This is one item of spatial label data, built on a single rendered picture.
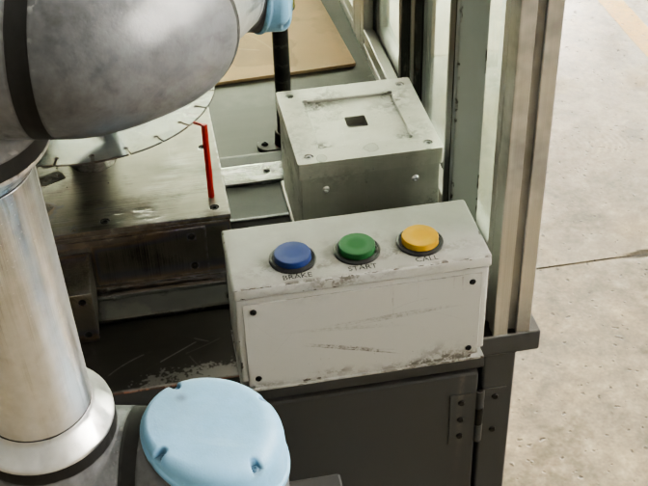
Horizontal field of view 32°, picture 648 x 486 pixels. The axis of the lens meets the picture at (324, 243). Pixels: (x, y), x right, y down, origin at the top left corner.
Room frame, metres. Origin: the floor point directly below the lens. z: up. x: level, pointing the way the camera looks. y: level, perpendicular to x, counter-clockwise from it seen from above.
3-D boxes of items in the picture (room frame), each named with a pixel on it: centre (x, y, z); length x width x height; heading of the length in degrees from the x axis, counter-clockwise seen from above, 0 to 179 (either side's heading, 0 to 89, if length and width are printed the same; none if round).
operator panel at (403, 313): (0.99, -0.03, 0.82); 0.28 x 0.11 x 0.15; 99
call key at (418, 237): (0.99, -0.10, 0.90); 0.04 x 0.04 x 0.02
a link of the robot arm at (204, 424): (0.66, 0.10, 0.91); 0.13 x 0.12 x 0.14; 86
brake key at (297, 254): (0.97, 0.03, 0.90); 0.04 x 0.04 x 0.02
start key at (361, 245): (0.98, -0.04, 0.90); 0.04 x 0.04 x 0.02
